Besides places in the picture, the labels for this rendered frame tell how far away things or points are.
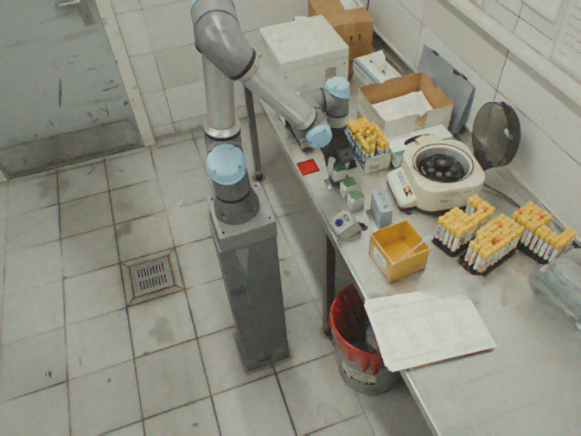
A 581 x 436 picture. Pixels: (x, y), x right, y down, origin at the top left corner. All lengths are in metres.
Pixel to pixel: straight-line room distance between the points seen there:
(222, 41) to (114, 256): 1.89
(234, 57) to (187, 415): 1.60
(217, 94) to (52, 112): 2.01
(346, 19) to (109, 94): 1.57
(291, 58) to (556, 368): 1.32
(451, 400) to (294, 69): 1.25
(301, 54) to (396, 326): 1.06
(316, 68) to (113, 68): 1.57
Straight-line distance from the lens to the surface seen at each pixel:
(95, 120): 3.46
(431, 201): 1.75
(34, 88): 3.34
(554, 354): 1.59
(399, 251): 1.67
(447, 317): 1.54
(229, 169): 1.51
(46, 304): 2.93
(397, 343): 1.47
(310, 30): 2.14
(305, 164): 1.94
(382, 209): 1.65
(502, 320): 1.60
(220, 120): 1.57
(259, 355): 2.33
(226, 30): 1.31
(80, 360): 2.68
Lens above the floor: 2.17
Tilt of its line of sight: 48 degrees down
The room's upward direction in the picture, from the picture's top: 4 degrees counter-clockwise
